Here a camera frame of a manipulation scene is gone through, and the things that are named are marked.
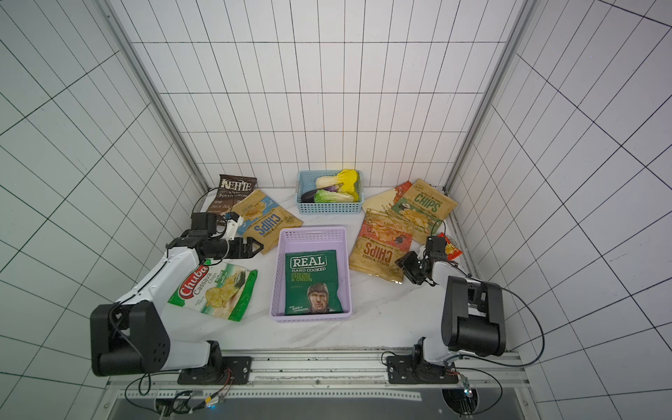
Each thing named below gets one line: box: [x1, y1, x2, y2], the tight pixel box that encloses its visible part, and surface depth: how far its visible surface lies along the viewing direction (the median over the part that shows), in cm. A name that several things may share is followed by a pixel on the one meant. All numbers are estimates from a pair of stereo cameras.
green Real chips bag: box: [284, 249, 344, 316], surface depth 89 cm
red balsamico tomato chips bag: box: [349, 208, 414, 285], surface depth 102 cm
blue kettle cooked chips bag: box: [232, 189, 304, 255], surface depth 109 cm
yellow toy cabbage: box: [335, 168, 360, 203], surface depth 113 cm
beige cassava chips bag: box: [362, 188, 398, 212], surface depth 117 cm
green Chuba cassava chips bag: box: [168, 261, 259, 322], surface depth 89 cm
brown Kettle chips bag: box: [206, 174, 258, 227], surface depth 120 cm
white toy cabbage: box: [315, 175, 339, 189], surface depth 117 cm
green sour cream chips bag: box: [391, 178, 459, 245], surface depth 112 cm
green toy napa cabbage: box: [314, 189, 355, 203], surface depth 109 cm
